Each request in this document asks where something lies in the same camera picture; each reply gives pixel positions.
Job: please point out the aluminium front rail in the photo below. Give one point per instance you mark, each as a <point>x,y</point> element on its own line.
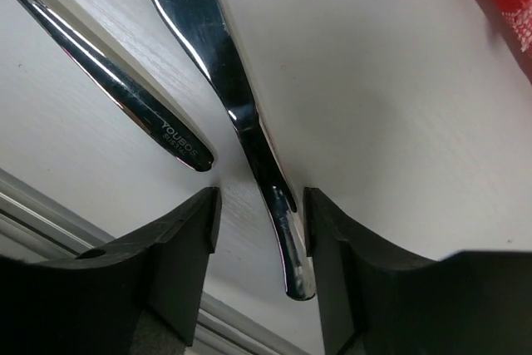
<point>35,229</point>

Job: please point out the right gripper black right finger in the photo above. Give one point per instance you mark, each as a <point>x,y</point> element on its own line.
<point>375,297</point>

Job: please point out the silver fork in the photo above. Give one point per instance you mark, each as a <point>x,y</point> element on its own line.
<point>157,120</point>

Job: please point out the silver table knife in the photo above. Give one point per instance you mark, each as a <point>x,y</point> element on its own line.
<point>200,28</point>

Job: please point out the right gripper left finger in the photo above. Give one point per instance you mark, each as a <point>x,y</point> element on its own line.
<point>139,294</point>

